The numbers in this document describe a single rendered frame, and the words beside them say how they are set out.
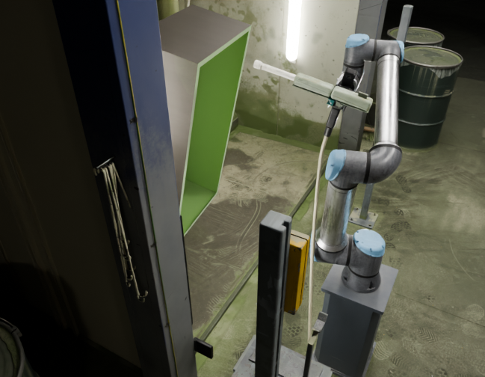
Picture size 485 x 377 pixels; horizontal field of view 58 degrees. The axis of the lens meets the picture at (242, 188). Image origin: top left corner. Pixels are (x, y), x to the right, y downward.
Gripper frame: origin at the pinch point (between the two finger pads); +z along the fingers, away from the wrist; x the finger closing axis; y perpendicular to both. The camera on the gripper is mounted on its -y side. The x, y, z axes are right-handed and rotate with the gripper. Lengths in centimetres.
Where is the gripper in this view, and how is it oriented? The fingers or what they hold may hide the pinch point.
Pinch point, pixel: (337, 102)
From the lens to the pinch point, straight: 175.3
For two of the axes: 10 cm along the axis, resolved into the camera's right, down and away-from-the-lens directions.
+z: -3.9, 5.7, -7.3
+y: -1.9, 7.2, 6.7
